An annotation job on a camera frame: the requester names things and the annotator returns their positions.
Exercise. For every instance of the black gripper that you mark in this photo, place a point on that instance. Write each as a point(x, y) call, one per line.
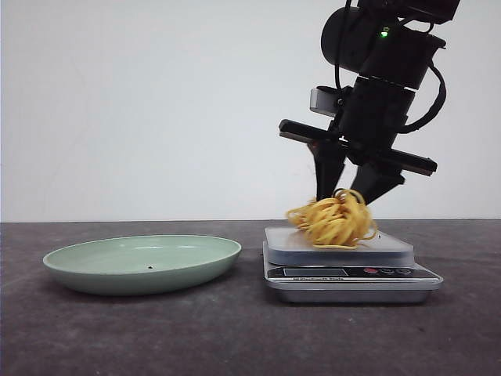
point(374, 112)

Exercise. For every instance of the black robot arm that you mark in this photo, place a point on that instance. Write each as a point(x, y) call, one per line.
point(373, 40)

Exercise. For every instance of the silver digital kitchen scale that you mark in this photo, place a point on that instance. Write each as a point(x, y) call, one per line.
point(380, 270)

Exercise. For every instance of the light green oval plate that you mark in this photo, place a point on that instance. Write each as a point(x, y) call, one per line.
point(141, 265)

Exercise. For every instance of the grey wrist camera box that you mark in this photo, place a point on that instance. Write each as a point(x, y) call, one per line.
point(326, 100)

